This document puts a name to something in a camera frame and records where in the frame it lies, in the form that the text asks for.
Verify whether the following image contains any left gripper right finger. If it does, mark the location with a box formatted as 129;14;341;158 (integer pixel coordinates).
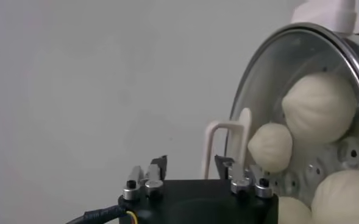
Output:
214;154;274;199

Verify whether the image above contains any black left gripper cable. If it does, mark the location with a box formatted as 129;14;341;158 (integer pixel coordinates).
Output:
65;205;137;224

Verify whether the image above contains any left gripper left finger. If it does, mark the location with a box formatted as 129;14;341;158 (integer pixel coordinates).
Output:
122;154;168;201

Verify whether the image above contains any glass pot lid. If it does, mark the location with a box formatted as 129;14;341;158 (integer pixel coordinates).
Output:
201;23;359;224

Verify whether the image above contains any white steamed baozi bun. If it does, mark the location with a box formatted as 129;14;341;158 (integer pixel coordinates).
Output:
276;196;313;224
281;72;358;145
247;122;293;173
310;169;359;224

